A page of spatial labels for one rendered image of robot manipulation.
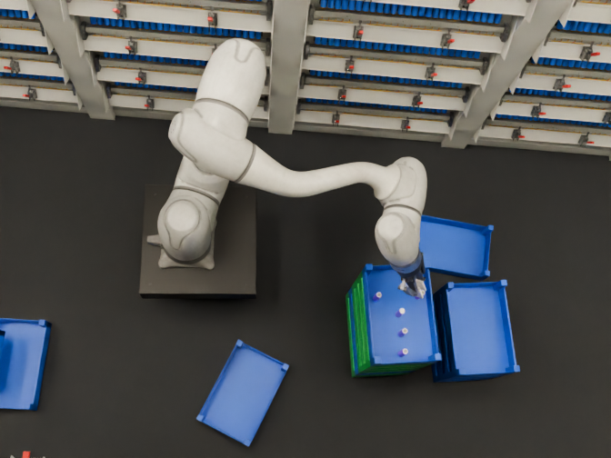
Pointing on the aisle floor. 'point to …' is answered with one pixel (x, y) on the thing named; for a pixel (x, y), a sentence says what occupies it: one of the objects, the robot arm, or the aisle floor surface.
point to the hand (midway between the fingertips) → (418, 288)
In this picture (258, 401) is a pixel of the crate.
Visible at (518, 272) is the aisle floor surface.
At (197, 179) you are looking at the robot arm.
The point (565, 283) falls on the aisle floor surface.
